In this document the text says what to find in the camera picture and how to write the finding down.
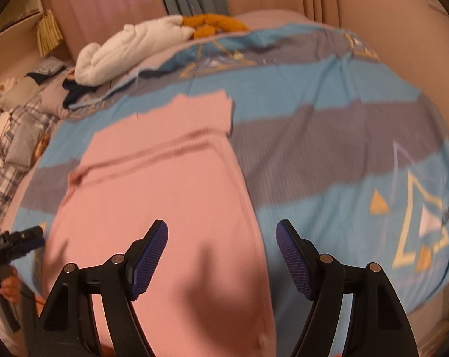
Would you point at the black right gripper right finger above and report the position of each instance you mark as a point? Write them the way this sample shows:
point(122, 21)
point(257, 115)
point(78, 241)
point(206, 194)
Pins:
point(378, 324)

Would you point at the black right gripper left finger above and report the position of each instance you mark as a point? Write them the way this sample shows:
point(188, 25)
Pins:
point(67, 327)

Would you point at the yellow tassel hanging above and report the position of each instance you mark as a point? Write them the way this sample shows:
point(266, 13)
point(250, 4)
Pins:
point(48, 33)

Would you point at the blue grey patterned duvet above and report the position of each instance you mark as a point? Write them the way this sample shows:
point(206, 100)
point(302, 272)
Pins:
point(326, 136)

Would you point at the dark navy garment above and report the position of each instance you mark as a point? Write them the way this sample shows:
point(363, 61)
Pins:
point(75, 92)

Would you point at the pink striped knit shirt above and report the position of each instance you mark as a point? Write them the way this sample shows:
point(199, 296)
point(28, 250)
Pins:
point(210, 294)

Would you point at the grey plaid pillow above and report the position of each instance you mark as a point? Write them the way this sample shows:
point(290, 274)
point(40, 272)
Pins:
point(27, 125)

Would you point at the person's left hand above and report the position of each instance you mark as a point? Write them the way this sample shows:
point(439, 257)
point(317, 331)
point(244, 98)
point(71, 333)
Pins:
point(10, 287)

